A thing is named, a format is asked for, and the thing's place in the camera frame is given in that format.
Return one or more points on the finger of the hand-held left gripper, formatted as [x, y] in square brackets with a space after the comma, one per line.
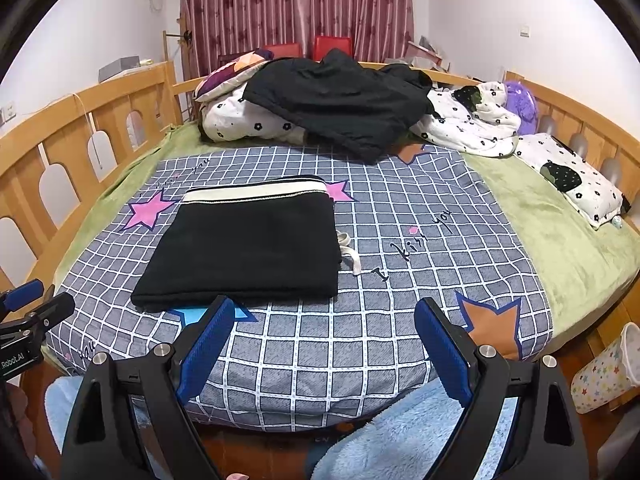
[22, 293]
[55, 307]

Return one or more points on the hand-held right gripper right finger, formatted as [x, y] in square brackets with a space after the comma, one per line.
[442, 350]

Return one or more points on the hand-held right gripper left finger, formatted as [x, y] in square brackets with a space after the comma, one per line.
[207, 350]

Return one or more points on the black pants with white waistband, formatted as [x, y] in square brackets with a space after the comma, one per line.
[240, 250]

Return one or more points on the grey checked blanket with stars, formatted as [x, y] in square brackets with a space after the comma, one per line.
[400, 310]

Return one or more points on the star print waste bin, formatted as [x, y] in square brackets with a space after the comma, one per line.
[605, 370]

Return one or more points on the green bed sheet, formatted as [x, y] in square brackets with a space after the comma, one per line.
[550, 220]

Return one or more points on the small teal toy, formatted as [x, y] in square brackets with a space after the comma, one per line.
[617, 222]

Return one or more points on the white floral pillow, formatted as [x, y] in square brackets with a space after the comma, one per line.
[550, 155]

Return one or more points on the white floral quilt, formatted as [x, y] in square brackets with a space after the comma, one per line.
[465, 120]

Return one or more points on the grey box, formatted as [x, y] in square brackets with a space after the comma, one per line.
[120, 67]

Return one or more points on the purple plush toy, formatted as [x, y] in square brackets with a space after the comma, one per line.
[520, 105]

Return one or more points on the black jacket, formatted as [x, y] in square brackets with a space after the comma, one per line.
[340, 100]

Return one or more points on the purple patterned pillow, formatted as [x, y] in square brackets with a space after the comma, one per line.
[225, 72]

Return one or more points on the wooden coat stand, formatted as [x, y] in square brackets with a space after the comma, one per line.
[166, 50]

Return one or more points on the clear plastic box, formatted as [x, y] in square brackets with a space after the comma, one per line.
[425, 52]

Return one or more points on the red patterned curtain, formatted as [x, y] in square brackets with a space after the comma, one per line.
[300, 5]

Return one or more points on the wooden bed frame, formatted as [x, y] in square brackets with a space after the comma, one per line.
[60, 125]

